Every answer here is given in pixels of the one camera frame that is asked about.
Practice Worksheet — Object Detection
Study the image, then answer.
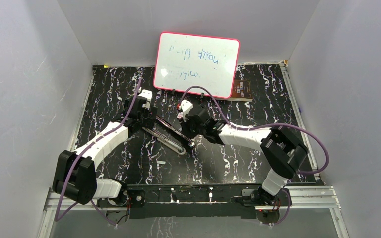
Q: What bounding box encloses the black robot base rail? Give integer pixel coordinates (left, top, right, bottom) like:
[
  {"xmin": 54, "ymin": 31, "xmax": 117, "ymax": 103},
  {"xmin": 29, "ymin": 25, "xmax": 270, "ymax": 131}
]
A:
[{"xmin": 97, "ymin": 183, "xmax": 292, "ymax": 223}]

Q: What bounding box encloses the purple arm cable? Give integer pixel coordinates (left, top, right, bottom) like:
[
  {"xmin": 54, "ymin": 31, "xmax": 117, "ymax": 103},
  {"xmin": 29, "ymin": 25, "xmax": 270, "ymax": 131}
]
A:
[
  {"xmin": 54, "ymin": 77, "xmax": 143, "ymax": 227},
  {"xmin": 177, "ymin": 86, "xmax": 330, "ymax": 227}
]

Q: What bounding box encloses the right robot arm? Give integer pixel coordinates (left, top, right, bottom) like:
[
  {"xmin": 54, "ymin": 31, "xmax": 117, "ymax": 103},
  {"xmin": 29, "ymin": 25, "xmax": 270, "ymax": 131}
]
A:
[{"xmin": 177, "ymin": 100, "xmax": 308, "ymax": 205}]

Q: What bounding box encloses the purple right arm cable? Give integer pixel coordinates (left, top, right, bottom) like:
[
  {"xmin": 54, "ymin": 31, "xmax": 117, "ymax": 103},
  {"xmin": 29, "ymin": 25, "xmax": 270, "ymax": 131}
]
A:
[{"xmin": 177, "ymin": 86, "xmax": 330, "ymax": 227}]

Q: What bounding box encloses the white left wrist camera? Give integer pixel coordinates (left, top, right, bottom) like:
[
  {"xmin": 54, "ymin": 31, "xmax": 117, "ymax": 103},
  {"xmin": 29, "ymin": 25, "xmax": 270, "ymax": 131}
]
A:
[{"xmin": 138, "ymin": 89, "xmax": 153, "ymax": 110}]

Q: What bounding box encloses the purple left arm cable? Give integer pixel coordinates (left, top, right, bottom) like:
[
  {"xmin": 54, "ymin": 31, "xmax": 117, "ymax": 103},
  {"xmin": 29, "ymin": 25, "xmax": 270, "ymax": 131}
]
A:
[{"xmin": 54, "ymin": 77, "xmax": 143, "ymax": 227}]

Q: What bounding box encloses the pink framed whiteboard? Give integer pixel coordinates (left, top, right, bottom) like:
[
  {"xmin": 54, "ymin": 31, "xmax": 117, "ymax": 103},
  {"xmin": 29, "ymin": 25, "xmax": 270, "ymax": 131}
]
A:
[{"xmin": 153, "ymin": 32, "xmax": 240, "ymax": 99}]

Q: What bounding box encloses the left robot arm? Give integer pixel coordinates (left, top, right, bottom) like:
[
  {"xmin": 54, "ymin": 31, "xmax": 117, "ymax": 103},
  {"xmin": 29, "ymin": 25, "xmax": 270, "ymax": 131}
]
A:
[{"xmin": 52, "ymin": 96, "xmax": 158, "ymax": 206}]

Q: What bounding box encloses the brown Three Days book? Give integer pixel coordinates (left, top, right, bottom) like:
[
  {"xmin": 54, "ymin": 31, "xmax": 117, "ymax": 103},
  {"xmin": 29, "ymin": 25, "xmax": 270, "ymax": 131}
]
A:
[{"xmin": 229, "ymin": 79, "xmax": 253, "ymax": 102}]

